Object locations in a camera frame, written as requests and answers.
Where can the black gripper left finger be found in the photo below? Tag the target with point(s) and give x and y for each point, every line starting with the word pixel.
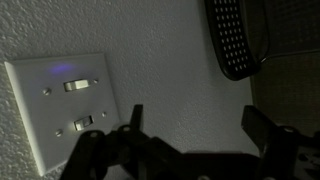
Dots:
pixel 133 150

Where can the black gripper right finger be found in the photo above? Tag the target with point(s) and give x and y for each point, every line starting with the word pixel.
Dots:
pixel 280 146

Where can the white toggle switch lever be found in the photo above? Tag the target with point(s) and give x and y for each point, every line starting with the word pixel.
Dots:
pixel 77 84
pixel 83 122

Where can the small silver plate screw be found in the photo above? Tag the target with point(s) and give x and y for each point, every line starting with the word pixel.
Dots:
pixel 59 132
pixel 46 91
pixel 104 114
pixel 95 81

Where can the black perforated metal chair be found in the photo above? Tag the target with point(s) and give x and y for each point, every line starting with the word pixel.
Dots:
pixel 231 40

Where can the white double switch plate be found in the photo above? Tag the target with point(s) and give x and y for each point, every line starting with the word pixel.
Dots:
pixel 36 110

